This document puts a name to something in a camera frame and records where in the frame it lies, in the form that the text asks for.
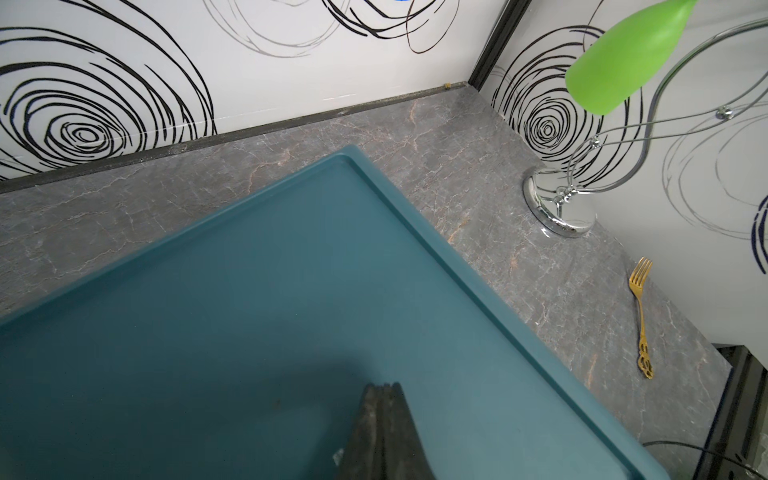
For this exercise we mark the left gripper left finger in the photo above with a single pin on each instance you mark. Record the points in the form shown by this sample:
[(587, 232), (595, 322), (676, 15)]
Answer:
[(363, 453)]

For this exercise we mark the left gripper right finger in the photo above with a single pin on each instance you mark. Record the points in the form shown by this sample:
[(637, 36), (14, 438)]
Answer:
[(403, 456)]

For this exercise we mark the teal drawer cabinet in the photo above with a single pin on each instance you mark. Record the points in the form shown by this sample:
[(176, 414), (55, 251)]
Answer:
[(241, 346)]

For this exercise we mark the chrome glass holder stand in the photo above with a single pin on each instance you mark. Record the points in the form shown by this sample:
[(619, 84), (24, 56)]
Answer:
[(560, 199)]

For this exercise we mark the green plastic wine glass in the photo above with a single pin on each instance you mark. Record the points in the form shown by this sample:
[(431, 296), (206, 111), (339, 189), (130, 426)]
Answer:
[(627, 56)]

